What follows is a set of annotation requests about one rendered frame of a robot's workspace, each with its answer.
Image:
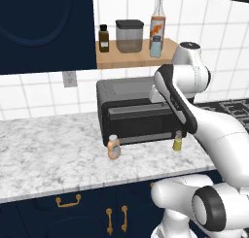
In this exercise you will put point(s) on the navy drawer front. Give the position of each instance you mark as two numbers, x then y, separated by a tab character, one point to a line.
39	204

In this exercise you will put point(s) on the black toaster oven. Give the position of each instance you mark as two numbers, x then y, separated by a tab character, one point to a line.
129	118

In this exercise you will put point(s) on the pale blue shaker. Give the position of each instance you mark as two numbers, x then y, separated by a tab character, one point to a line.
156	47

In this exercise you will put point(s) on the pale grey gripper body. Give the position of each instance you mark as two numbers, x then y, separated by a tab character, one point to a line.
157	95

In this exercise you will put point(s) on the black hob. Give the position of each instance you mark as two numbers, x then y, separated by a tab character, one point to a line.
233	107

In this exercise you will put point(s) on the tall orange label bottle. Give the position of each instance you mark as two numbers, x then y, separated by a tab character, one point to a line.
158	25

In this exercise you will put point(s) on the grey wall socket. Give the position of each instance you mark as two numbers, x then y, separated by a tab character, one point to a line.
70	79

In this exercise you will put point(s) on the dark brown bottle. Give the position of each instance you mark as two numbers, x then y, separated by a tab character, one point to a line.
103	39

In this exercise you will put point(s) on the orange condiment bottle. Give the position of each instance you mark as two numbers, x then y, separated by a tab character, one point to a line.
113	149

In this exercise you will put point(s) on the navy wall cabinet door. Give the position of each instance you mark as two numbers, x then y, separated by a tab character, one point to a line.
45	28

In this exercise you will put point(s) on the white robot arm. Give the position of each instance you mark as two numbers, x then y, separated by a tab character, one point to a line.
223	141

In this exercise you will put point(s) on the navy base cabinet door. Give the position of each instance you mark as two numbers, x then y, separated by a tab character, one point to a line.
139	216
74	227

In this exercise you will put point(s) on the grey canister with black lid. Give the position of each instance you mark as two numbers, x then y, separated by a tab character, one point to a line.
129	38

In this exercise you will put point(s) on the wooden shelf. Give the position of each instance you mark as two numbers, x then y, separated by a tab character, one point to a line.
133	59

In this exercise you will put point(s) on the yellow shaker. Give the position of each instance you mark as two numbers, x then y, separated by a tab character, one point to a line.
177	144

